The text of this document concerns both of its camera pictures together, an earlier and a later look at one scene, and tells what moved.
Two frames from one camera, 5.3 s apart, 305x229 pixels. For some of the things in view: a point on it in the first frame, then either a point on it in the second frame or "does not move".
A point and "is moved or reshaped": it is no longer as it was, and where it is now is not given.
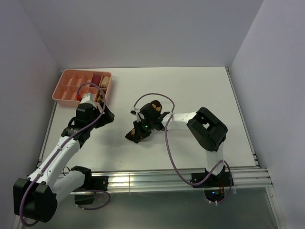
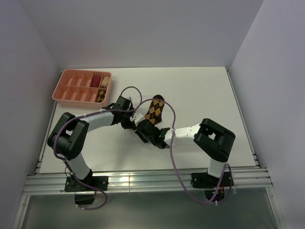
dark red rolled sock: [96, 79] does not move
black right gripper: [137, 124] to [140, 135]
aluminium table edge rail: [254, 155] does not move
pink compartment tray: [71, 84] does not move
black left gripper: [105, 118] to [129, 125]
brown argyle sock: [132, 136] is moved or reshaped
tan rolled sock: [105, 81] does not move
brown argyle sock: [101, 98] does not move
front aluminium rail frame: [169, 180] does not move
